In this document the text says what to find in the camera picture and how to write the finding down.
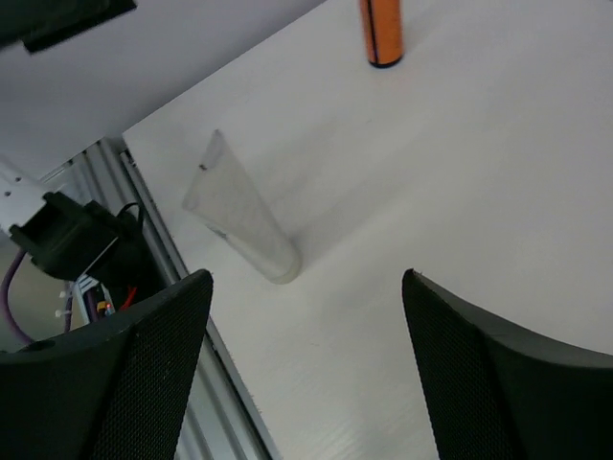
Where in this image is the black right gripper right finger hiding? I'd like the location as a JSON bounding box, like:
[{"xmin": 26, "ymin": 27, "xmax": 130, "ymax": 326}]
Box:
[{"xmin": 402, "ymin": 269, "xmax": 612, "ymax": 459}]

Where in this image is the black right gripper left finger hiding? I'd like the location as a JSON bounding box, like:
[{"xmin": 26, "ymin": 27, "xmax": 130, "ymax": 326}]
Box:
[{"xmin": 1, "ymin": 269, "xmax": 214, "ymax": 459}]

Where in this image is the translucent squeeze tube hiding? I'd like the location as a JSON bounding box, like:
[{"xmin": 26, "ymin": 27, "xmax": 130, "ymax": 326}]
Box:
[{"xmin": 182, "ymin": 129, "xmax": 302, "ymax": 285}]

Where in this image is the orange blue pump bottle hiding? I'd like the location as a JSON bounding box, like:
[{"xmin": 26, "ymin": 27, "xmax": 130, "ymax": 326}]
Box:
[{"xmin": 359, "ymin": 0, "xmax": 404, "ymax": 68}]

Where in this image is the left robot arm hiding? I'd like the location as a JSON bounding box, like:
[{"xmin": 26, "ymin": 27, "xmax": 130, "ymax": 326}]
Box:
[{"xmin": 1, "ymin": 157, "xmax": 164, "ymax": 305}]

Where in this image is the aluminium mounting rail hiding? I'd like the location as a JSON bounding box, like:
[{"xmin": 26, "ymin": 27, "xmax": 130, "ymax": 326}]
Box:
[{"xmin": 44, "ymin": 140, "xmax": 279, "ymax": 459}]

